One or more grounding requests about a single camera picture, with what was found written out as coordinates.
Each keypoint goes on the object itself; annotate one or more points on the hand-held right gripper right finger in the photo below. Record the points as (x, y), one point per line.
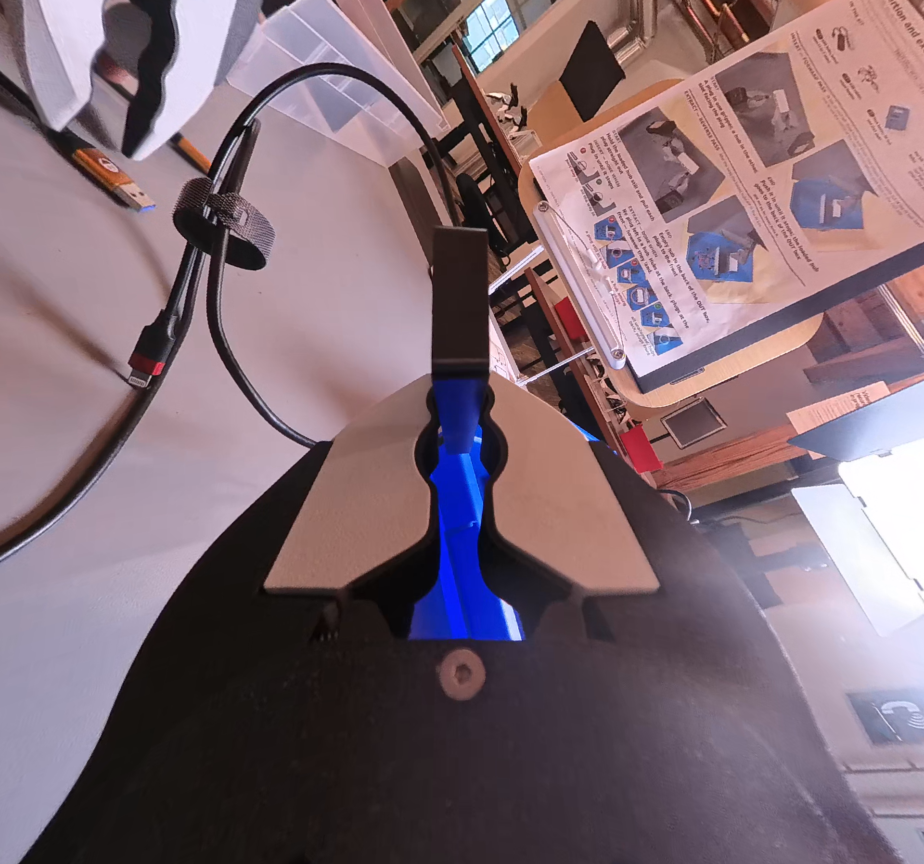
(563, 503)

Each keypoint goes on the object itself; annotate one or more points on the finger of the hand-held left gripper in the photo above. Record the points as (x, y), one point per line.
(65, 26)
(198, 41)

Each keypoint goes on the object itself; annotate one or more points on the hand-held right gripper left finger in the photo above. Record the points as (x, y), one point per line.
(354, 503)

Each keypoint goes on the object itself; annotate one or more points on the blue plastic bin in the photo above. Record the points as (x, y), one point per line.
(451, 517)

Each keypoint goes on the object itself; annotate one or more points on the clear plastic bin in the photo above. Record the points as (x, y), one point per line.
(339, 70)

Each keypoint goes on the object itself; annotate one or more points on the black usb hub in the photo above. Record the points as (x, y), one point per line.
(460, 301)

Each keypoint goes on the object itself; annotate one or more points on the white document stand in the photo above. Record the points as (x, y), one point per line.
(577, 279)

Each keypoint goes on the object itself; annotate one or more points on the white studio light panel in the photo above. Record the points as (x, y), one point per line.
(866, 553)

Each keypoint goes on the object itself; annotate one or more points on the beige chair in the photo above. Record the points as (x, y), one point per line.
(556, 102)

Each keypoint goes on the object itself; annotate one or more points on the printed instruction sheet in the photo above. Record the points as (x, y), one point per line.
(758, 192)

